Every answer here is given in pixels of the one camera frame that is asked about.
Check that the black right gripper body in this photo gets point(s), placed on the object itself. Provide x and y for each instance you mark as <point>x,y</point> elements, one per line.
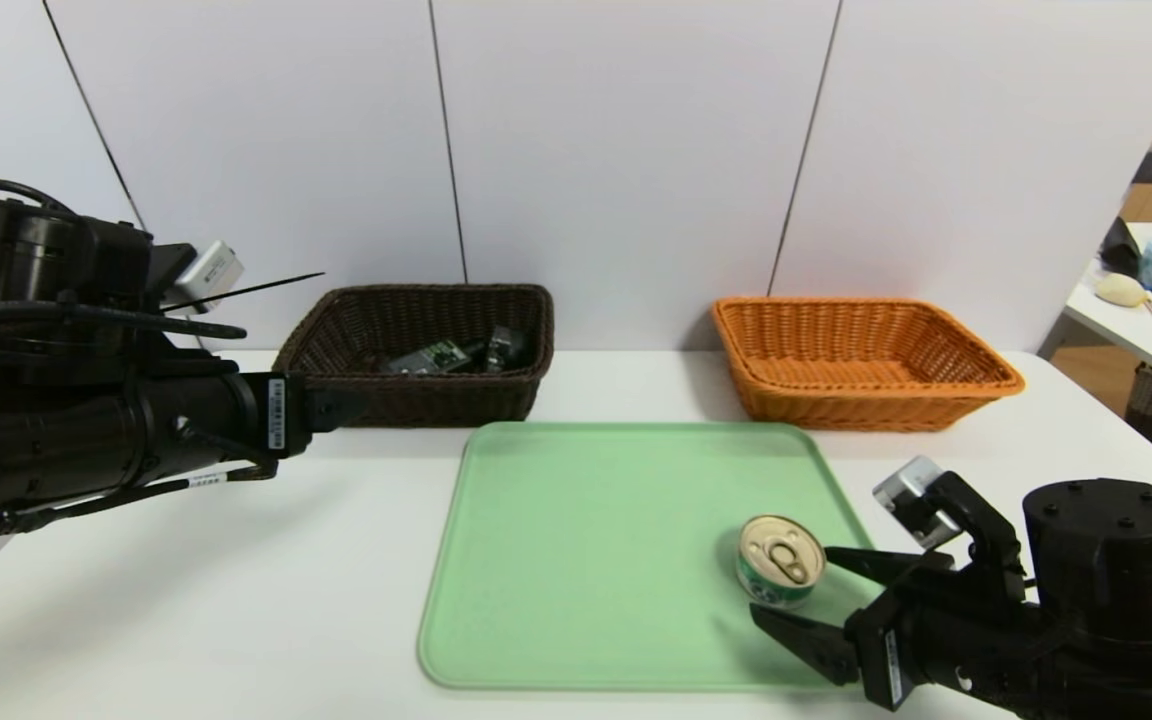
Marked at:
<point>882,648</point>

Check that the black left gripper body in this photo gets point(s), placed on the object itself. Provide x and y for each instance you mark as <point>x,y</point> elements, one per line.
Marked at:
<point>284,412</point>

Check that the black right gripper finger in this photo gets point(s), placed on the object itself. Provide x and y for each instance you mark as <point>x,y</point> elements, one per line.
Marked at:
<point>811,640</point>
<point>886,565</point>

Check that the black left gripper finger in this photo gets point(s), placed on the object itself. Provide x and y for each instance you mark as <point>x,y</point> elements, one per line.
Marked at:
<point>346,408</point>

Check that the gold lid tin can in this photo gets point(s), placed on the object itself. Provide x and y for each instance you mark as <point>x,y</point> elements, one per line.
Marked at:
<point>781,555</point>

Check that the black square bottle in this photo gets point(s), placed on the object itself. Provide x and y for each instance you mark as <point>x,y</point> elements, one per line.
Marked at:
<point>431,357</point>

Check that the glass cup black holder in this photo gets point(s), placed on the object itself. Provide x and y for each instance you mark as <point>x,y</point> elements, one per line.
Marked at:
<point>504,350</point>

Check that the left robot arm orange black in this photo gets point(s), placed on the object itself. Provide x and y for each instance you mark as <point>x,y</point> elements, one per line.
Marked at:
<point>26,260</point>

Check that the dark brown wicker basket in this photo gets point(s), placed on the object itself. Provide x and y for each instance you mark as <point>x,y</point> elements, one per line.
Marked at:
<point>436,400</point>

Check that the orange wicker basket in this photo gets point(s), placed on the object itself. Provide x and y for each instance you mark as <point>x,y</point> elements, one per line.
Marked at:
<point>836,410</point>

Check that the light green plastic tray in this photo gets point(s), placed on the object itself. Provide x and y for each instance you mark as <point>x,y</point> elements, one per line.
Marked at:
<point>586,580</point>

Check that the white side table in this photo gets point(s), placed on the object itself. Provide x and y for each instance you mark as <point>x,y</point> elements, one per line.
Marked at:
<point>1136,335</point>

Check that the beige oval sponge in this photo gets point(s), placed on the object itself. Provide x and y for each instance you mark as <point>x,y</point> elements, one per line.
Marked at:
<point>1121,290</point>

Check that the black pouch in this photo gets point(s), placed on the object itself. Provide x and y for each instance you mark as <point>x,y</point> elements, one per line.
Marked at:
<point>1120,255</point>

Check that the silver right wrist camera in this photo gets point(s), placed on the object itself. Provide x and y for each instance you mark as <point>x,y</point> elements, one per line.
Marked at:
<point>914,495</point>

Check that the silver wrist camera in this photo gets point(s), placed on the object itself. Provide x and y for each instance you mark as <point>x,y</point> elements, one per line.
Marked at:
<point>211,272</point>
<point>914,495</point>

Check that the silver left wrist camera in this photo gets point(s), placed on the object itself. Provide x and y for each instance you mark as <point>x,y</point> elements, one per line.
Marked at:
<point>211,272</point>

